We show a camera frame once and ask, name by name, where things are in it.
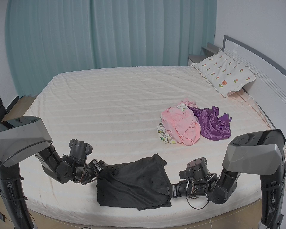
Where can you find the black T-shirt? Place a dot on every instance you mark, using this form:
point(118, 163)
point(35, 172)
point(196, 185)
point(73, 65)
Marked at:
point(134, 185)

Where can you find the pink frilled garment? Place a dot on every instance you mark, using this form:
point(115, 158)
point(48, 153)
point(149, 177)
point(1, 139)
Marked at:
point(187, 102)

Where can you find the white printed garment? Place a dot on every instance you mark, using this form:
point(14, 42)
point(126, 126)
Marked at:
point(164, 135)

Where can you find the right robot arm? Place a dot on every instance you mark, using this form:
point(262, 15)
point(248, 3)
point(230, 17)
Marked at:
point(250, 156)

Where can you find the purple satin garment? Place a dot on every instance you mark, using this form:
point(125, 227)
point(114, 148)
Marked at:
point(214, 127)

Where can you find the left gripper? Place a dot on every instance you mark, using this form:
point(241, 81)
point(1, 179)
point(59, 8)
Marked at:
point(95, 170)

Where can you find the white printed pillow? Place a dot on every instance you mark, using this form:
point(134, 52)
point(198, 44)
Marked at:
point(225, 73)

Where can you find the black power adapter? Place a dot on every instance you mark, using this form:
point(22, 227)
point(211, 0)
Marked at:
point(1, 217)

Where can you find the grey bedside table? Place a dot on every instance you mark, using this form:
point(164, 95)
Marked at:
point(195, 60)

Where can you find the bed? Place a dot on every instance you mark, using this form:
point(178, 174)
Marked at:
point(111, 100)

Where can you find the blue-green curtain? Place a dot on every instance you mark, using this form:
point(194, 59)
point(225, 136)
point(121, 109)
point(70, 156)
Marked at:
point(152, 33)
point(49, 44)

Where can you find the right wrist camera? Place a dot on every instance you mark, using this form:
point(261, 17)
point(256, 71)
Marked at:
point(185, 175)

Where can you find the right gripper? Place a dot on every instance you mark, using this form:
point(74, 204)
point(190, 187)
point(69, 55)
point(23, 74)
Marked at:
point(181, 190)

